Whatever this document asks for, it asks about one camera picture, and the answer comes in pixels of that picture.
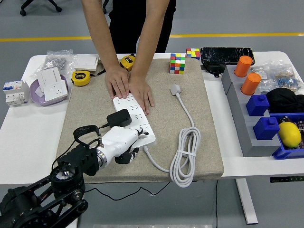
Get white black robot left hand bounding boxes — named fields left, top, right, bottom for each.
left=97, top=125, right=149, bottom=165

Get person's left hand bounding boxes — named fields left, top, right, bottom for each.
left=129, top=75, right=155, bottom=116

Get person's right hand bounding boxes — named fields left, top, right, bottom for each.
left=104, top=64, right=131, bottom=99

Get white power strip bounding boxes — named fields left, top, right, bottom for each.
left=113, top=93, right=157, bottom=147

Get black plug adapter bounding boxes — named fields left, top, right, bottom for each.
left=106, top=108, right=133, bottom=130

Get grey-brown fabric mat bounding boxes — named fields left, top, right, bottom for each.
left=56, top=58, right=224, bottom=185

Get large colourful puzzle cube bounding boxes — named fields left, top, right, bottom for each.
left=169, top=52, right=186, bottom=75

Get person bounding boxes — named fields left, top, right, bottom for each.
left=104, top=0, right=177, bottom=54

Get white socket panel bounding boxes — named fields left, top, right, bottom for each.
left=44, top=80, right=69, bottom=102

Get small colourful puzzle cube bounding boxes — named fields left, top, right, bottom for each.
left=186, top=47, right=201, bottom=61

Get clear bag metal screws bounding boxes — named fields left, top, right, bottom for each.
left=29, top=49, right=78, bottom=78

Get purple plate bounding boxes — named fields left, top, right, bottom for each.
left=29, top=74, right=70, bottom=107

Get black office chair base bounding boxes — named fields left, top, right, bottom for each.
left=19, top=0, right=63, bottom=17
left=102, top=0, right=112, bottom=14

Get small black device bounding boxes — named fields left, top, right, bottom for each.
left=201, top=62, right=226, bottom=78

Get small white paper piece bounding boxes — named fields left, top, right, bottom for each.
left=34, top=86, right=46, bottom=98

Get black wrapped tray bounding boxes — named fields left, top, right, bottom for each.
left=200, top=46, right=256, bottom=66

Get white table leg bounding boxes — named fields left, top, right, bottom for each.
left=70, top=213, right=81, bottom=228
left=235, top=178, right=259, bottom=225

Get grey block holder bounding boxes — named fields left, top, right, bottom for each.
left=221, top=64, right=282, bottom=158

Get white blue circuit breaker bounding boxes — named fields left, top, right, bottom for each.
left=2, top=79, right=30, bottom=107

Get orange cylinder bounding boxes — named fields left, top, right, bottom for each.
left=234, top=55, right=253, bottom=78
left=241, top=72, right=262, bottom=95

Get blue block with knob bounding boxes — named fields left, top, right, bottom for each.
left=253, top=116, right=280, bottom=141
left=246, top=94, right=270, bottom=117

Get clear bag small parts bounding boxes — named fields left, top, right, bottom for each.
left=250, top=60, right=278, bottom=95

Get black cloth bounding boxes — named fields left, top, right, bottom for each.
left=266, top=88, right=304, bottom=114

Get clear bag blue resistors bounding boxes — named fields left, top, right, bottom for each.
left=273, top=68, right=304, bottom=93

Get yellow lemon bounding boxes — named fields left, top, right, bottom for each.
left=277, top=121, right=302, bottom=149

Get blue plastic bin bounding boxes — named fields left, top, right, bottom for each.
left=269, top=112, right=304, bottom=160

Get black desk control panel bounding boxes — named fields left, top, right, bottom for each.
left=269, top=176, right=304, bottom=183

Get white power strip cable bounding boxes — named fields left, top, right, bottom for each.
left=142, top=83, right=201, bottom=188

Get white wall switch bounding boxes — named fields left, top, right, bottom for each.
left=73, top=53, right=100, bottom=72

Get yellow tape measure black strap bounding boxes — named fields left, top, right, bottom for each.
left=71, top=67, right=106, bottom=86

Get thin black adapter cord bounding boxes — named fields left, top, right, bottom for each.
left=51, top=122, right=172, bottom=201

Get white switch panel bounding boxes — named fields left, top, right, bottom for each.
left=36, top=66, right=64, bottom=93

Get black hanging cable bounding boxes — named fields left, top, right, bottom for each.
left=215, top=179, right=219, bottom=228

